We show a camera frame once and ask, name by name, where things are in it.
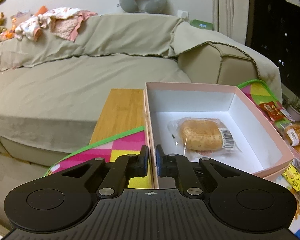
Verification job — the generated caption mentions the bread bun with barcode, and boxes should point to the bread bun with barcode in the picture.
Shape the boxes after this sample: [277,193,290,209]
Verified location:
[167,118,240,157]

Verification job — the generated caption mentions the pink cardboard box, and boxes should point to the pink cardboard box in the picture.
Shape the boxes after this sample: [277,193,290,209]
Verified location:
[144,82,293,188]

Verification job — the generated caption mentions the yellow snack packet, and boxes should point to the yellow snack packet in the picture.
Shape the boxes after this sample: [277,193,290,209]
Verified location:
[282,164,300,192]

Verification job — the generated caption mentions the beige sofa with cover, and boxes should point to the beige sofa with cover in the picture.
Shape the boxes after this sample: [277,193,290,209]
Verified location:
[0,14,282,166]

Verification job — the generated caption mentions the red snack packet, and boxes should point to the red snack packet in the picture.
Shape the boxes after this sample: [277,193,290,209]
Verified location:
[259,101,285,122]

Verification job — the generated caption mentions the beige curtain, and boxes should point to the beige curtain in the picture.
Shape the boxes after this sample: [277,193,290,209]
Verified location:
[213,0,249,44]

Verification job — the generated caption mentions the wrapped bread on mat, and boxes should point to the wrapped bread on mat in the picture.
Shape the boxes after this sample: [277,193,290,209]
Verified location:
[284,123,300,146]

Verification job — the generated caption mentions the green digital clock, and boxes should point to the green digital clock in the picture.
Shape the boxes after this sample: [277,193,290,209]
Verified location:
[190,20,213,30]

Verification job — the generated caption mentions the stuffed toys on sofa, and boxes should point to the stuffed toys on sofa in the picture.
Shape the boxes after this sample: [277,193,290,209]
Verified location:
[0,11,17,46]

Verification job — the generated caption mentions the pile of baby clothes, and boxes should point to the pile of baby clothes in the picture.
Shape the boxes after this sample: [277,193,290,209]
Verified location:
[14,7,97,42]

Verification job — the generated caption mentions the colourful play mat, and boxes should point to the colourful play mat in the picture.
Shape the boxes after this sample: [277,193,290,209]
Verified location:
[45,80,300,238]

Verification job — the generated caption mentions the white wall socket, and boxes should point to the white wall socket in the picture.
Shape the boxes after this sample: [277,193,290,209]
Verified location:
[177,10,189,21]

